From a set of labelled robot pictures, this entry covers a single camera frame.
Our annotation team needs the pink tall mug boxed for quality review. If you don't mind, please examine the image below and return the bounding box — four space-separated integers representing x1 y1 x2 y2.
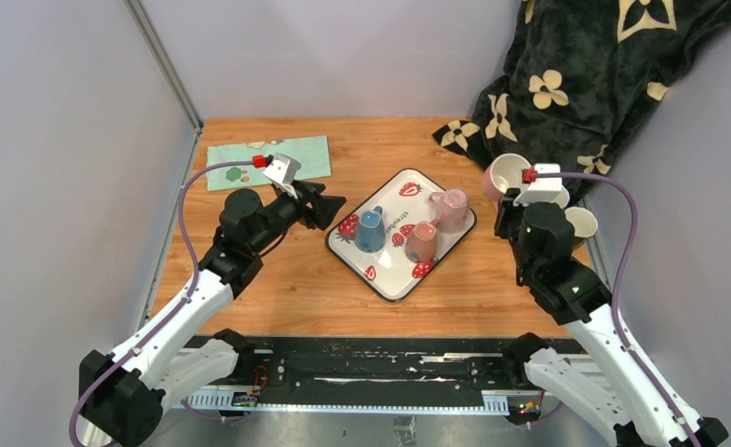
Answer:
481 154 532 206

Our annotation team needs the light pink faceted mug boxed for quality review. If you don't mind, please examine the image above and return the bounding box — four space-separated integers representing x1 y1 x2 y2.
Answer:
428 189 469 234

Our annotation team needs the blue dotted mug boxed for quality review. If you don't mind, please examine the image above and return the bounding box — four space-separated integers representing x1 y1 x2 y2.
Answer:
355 206 386 253

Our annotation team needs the black glossy mug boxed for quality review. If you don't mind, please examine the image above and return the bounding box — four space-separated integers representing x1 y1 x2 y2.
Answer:
564 207 599 239

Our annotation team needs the yellow-green faceted mug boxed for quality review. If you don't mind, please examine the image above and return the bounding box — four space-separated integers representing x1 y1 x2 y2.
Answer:
552 187 570 210

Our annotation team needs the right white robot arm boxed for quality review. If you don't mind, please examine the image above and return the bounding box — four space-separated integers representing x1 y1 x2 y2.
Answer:
494 188 729 446

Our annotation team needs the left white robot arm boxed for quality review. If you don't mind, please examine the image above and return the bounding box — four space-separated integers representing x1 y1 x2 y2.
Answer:
69 181 346 446

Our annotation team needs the dusty pink faceted mug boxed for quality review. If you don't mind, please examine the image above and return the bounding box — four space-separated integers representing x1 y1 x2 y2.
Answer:
404 219 440 264

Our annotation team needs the mint green printed cloth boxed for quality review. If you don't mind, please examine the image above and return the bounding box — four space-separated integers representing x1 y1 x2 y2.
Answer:
206 136 332 192

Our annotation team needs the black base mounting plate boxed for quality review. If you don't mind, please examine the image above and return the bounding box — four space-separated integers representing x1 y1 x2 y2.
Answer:
183 334 563 410

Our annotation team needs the black floral plush blanket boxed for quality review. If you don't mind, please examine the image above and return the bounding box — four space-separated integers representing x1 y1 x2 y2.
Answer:
433 1 731 201

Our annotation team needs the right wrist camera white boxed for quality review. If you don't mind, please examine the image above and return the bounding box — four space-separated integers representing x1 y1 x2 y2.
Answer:
513 163 563 206

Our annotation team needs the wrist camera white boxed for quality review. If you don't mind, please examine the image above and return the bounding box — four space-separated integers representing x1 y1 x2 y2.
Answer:
263 153 300 199
513 163 563 206

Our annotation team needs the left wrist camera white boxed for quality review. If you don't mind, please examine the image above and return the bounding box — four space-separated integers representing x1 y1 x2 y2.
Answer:
263 153 300 199

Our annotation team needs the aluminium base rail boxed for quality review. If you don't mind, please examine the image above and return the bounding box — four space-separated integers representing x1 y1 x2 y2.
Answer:
87 345 681 447

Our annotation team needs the aluminium frame post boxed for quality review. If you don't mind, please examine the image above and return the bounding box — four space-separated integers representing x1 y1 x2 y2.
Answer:
123 0 204 134

